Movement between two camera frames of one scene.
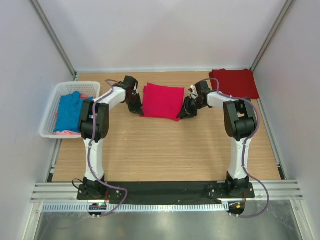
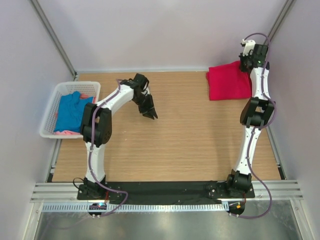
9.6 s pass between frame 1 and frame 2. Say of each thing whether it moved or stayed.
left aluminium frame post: stayed
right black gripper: moved
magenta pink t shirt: moved
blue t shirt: stayed
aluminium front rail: stayed
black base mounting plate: stayed
